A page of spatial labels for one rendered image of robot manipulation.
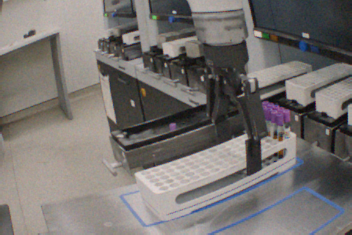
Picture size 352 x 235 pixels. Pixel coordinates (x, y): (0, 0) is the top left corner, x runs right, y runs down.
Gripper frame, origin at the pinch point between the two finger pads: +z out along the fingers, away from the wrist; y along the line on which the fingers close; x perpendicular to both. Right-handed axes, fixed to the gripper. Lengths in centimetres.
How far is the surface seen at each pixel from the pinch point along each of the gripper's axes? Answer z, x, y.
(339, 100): 0.9, 36.3, -3.4
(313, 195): 5.3, 5.3, 19.0
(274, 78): 0.8, 35.0, -34.0
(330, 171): 5.3, 13.5, 15.5
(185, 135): 7.3, 4.5, -32.6
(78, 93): 82, 45, -389
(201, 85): 11, 32, -76
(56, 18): -10, 30, -389
